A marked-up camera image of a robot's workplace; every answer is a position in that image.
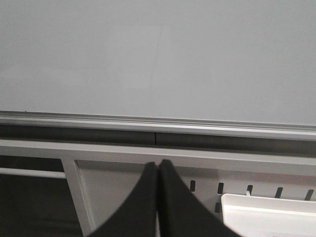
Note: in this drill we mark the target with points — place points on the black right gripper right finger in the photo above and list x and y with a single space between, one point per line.
180 213

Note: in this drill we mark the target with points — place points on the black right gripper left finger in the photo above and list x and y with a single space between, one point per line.
136 217

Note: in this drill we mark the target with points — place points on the white metal pegboard stand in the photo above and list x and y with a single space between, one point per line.
100 176

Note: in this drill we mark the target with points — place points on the white plastic tray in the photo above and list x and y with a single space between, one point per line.
251 216

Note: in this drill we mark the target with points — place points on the grey panel with white rail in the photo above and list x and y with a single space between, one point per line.
33 173

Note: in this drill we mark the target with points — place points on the white whiteboard with frame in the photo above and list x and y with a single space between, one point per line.
230 61

